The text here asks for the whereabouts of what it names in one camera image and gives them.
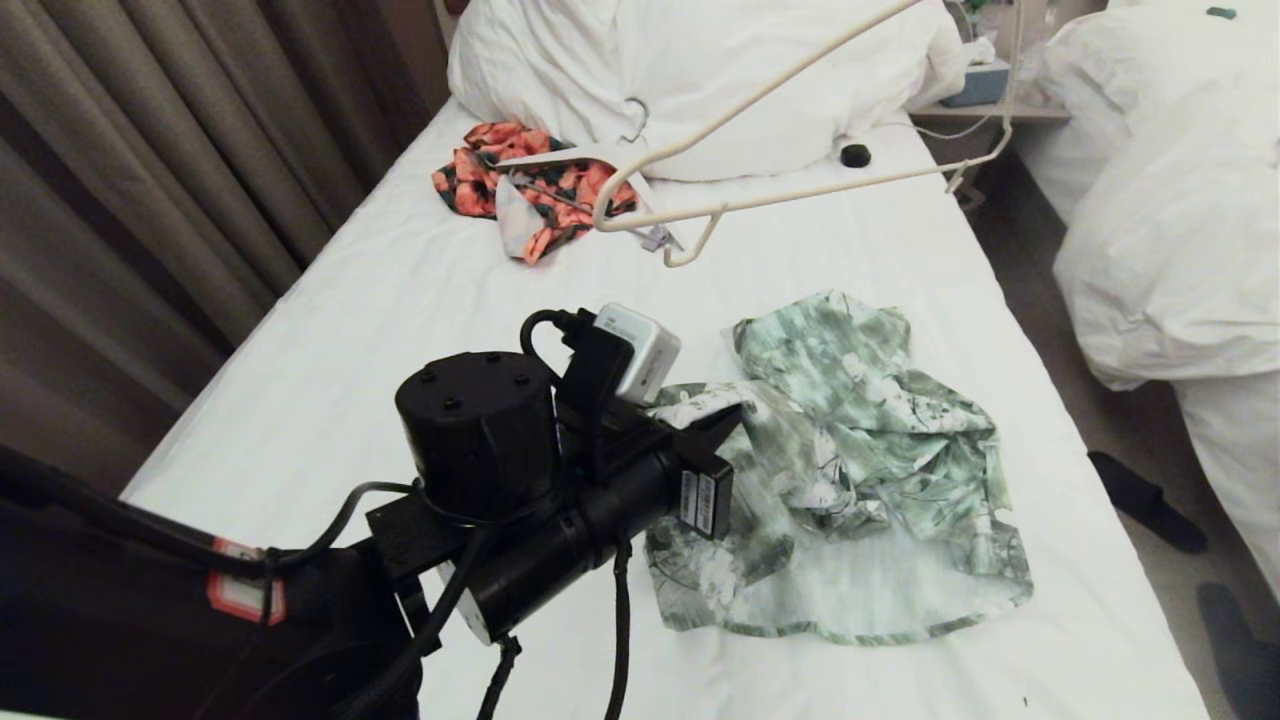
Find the green floral button shirt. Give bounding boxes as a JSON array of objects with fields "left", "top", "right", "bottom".
[{"left": 645, "top": 290, "right": 1034, "bottom": 646}]

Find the white plastic hanger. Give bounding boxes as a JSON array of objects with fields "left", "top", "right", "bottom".
[{"left": 497, "top": 97, "right": 687, "bottom": 251}]

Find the bed with white sheet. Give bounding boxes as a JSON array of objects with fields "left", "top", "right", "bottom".
[{"left": 120, "top": 95, "right": 1211, "bottom": 720}]

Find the orange floral garment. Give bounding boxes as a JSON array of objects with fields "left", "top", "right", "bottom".
[{"left": 432, "top": 122, "right": 639, "bottom": 266}]

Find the white pillow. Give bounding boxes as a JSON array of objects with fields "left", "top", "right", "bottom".
[{"left": 447, "top": 0, "right": 969, "bottom": 183}]

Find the blue tissue box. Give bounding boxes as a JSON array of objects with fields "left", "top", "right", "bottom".
[{"left": 940, "top": 58, "right": 1015, "bottom": 107}]

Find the black slipper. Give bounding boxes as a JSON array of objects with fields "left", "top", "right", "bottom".
[
  {"left": 1200, "top": 583, "right": 1280, "bottom": 720},
  {"left": 1088, "top": 450, "right": 1211, "bottom": 554}
]

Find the wooden nightstand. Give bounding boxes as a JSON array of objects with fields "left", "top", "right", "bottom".
[{"left": 908, "top": 92, "right": 1073, "bottom": 191}]

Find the small green plant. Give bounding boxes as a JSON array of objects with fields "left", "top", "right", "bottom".
[{"left": 945, "top": 0, "right": 996, "bottom": 43}]

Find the white crumpled duvet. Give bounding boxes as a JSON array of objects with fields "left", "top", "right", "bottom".
[{"left": 1020, "top": 0, "right": 1280, "bottom": 393}]

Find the neighbouring bed white sheet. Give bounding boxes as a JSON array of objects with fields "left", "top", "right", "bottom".
[{"left": 1170, "top": 372, "right": 1280, "bottom": 601}]

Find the black left camera cable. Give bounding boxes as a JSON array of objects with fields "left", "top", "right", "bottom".
[{"left": 478, "top": 535, "right": 633, "bottom": 720}]

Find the black camera plug cable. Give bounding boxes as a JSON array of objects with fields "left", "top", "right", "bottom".
[{"left": 520, "top": 308, "right": 599, "bottom": 386}]

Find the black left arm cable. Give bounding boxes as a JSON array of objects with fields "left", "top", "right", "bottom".
[{"left": 330, "top": 530, "right": 496, "bottom": 720}]

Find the white cable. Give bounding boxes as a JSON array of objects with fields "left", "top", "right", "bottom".
[{"left": 880, "top": 113, "right": 993, "bottom": 141}]

